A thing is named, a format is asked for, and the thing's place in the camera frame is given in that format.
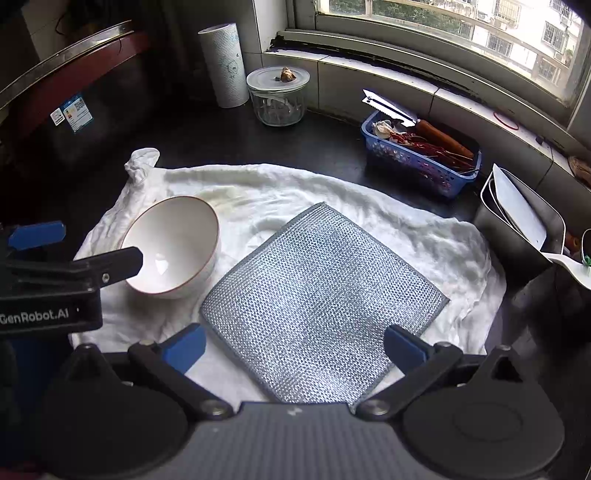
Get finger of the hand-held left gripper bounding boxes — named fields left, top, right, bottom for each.
left=0, top=220, right=66, bottom=261
left=0, top=246, right=144, bottom=297

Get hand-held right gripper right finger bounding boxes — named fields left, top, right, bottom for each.
left=356, top=324, right=527, bottom=422

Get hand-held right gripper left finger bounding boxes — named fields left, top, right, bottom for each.
left=65, top=323, right=234, bottom=422

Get white bowl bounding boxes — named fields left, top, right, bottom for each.
left=119, top=196, right=221, bottom=300

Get silver mesh dishcloth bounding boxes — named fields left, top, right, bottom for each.
left=199, top=202, right=450, bottom=408

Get steel container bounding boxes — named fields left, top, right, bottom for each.
left=475, top=164, right=568, bottom=278

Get dark red appliance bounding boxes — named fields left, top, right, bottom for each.
left=0, top=21, right=160, bottom=185

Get blue plastic basket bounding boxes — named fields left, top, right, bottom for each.
left=361, top=110, right=483, bottom=199

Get white towel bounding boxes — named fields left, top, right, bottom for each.
left=69, top=148, right=508, bottom=414

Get round metal lid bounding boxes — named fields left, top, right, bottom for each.
left=0, top=21, right=136, bottom=110

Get white cutting board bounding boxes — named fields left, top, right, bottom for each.
left=480, top=164, right=561, bottom=252

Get dried red chilies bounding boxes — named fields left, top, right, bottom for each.
left=390, top=130, right=478, bottom=176

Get glass jar with lid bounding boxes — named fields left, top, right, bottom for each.
left=246, top=66, right=311, bottom=127

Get paper towel roll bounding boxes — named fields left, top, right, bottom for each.
left=198, top=23, right=250, bottom=109

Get brown wooden object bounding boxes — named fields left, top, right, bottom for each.
left=568, top=156, right=591, bottom=188

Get serrated tool with brown handle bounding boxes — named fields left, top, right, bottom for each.
left=362, top=89, right=476, bottom=160

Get window frame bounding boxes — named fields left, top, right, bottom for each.
left=286, top=0, right=591, bottom=134

